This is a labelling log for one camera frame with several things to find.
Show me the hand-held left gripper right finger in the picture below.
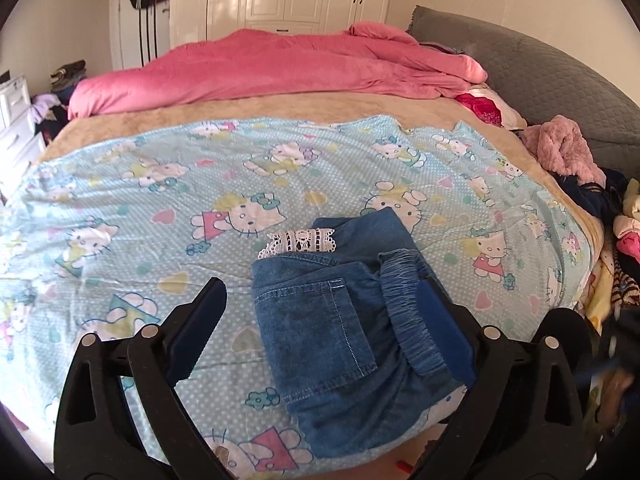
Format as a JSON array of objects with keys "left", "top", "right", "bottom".
[{"left": 415, "top": 277, "right": 598, "bottom": 480}]

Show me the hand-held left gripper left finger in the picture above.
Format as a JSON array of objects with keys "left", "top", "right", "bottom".
[{"left": 52, "top": 276, "right": 236, "bottom": 480}]

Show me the blue denim pants lace trim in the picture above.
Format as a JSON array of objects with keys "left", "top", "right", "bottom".
[{"left": 250, "top": 207, "right": 478, "bottom": 461}]

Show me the bright pink cloth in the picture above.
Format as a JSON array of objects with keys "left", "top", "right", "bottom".
[{"left": 615, "top": 215, "right": 640, "bottom": 271}]

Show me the dark navy garment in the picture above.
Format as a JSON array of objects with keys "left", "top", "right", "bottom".
[{"left": 555, "top": 167, "right": 640, "bottom": 231}]

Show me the light blue cartoon printed blanket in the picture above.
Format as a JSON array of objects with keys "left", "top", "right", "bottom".
[{"left": 0, "top": 115, "right": 593, "bottom": 478}]

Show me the pink fluffy garment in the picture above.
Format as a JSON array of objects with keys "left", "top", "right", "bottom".
[{"left": 520, "top": 115, "right": 607, "bottom": 186}]

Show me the tan bed sheet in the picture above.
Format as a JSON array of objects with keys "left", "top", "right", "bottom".
[{"left": 32, "top": 87, "right": 606, "bottom": 251}]

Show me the red pillow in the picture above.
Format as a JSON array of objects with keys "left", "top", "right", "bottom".
[{"left": 455, "top": 85, "right": 526, "bottom": 131}]

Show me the grey quilted headboard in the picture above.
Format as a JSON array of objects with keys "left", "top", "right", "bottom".
[{"left": 405, "top": 5, "right": 640, "bottom": 176}]

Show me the purple cloth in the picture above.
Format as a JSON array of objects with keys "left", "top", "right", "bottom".
[{"left": 31, "top": 92, "right": 68, "bottom": 123}]

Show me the white drawer cabinet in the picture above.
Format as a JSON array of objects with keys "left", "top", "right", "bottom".
[{"left": 0, "top": 76, "right": 48, "bottom": 201}]

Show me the pink duvet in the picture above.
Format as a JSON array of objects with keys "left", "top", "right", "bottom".
[{"left": 67, "top": 21, "right": 488, "bottom": 121}]

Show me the dark clothes pile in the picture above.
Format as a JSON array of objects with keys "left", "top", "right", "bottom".
[{"left": 50, "top": 60, "right": 87, "bottom": 92}]

